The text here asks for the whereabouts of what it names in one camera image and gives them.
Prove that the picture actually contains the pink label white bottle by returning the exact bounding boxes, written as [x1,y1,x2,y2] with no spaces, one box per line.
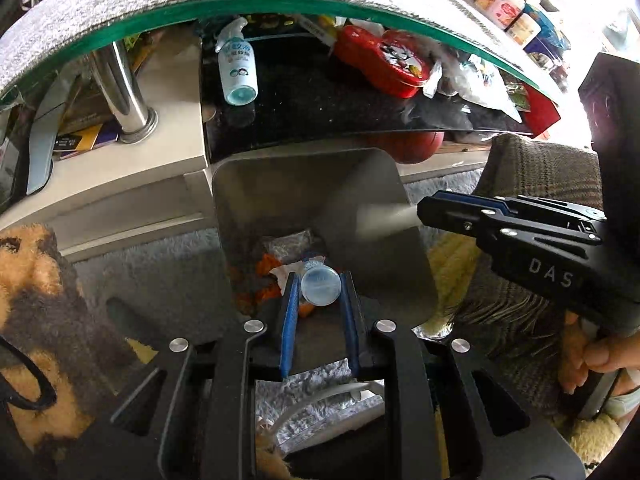
[474,0,526,24]

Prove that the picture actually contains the orange label small bottle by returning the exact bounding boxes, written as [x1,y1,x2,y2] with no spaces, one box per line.
[504,12,542,47]

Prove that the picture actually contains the small plastic bottle blue cap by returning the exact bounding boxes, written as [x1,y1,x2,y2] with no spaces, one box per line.
[298,265,344,319]

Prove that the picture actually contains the brown plush blanket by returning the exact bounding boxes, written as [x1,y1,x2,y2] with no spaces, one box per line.
[0,222,152,462]

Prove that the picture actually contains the white paper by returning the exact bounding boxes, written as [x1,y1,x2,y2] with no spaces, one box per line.
[270,264,302,295]

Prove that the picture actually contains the blue snack bag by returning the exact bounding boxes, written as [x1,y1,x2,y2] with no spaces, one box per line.
[525,2,569,52]

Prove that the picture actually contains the glass top table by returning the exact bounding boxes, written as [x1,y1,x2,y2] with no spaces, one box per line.
[0,0,571,267]

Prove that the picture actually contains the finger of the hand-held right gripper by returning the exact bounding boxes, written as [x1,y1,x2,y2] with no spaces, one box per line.
[417,193,602,250]
[439,190,609,227]

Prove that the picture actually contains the orange wrapper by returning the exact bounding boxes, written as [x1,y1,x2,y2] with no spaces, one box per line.
[256,254,282,302]

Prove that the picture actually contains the person's right hand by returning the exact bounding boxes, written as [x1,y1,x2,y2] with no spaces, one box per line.
[557,310,640,395]

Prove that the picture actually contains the basketball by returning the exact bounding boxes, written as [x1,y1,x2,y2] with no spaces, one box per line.
[367,130,446,165]

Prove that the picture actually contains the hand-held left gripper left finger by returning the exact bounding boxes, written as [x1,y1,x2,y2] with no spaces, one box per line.
[70,271,302,480]

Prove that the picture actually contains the brown plaid cloth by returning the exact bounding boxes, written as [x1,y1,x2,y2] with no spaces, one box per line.
[451,132,607,411]

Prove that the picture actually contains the grey shaggy rug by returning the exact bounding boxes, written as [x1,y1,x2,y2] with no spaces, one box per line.
[65,166,488,461]

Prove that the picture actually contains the black cable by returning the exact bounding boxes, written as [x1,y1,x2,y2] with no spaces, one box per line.
[0,334,59,422]

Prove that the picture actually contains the yellow plush cloth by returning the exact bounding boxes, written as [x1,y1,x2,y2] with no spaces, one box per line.
[429,232,482,322]

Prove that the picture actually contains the white spray bottle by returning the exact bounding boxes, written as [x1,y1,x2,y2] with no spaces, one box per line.
[214,16,260,107]

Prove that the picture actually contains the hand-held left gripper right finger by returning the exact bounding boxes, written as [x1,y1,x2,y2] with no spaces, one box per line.
[340,270,587,480]

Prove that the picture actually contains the red box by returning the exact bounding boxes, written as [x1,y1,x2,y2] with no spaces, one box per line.
[519,85,562,139]

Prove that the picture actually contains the red cartoon print tin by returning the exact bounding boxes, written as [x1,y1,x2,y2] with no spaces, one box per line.
[333,23,436,100]

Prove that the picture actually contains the blue and yellow box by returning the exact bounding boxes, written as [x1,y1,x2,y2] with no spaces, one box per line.
[50,120,122,162]

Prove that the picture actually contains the grey metal trash bin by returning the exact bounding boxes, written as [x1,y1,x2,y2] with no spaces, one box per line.
[211,147,440,377]

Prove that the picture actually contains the clear plastic wrapper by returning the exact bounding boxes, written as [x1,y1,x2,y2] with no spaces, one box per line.
[259,229,327,264]

